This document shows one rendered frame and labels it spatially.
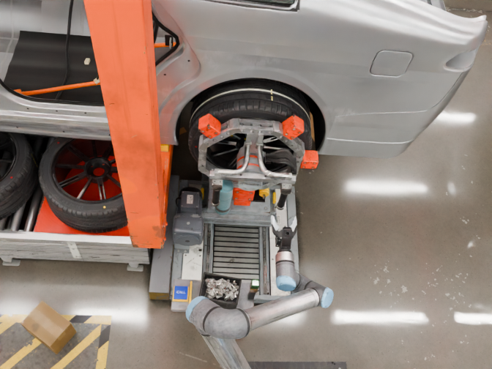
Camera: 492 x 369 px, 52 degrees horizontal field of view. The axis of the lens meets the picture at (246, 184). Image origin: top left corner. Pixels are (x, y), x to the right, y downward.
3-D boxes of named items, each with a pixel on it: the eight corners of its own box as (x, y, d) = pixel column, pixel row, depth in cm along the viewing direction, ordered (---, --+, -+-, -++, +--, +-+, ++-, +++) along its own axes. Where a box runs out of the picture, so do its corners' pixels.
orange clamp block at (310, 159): (299, 157, 273) (315, 157, 274) (299, 168, 269) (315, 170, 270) (301, 148, 267) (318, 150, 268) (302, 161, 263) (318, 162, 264)
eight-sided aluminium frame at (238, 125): (291, 181, 292) (311, 122, 247) (291, 191, 289) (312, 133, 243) (198, 176, 288) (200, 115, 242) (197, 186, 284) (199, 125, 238)
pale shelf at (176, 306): (252, 283, 273) (253, 282, 271) (253, 314, 264) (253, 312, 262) (173, 280, 270) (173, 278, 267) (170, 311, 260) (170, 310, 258)
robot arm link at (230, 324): (224, 323, 187) (337, 285, 232) (204, 310, 196) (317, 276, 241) (222, 352, 189) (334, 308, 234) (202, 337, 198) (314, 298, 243)
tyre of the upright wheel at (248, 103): (333, 116, 282) (252, 51, 241) (337, 150, 269) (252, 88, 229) (247, 162, 320) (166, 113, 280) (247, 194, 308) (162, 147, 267)
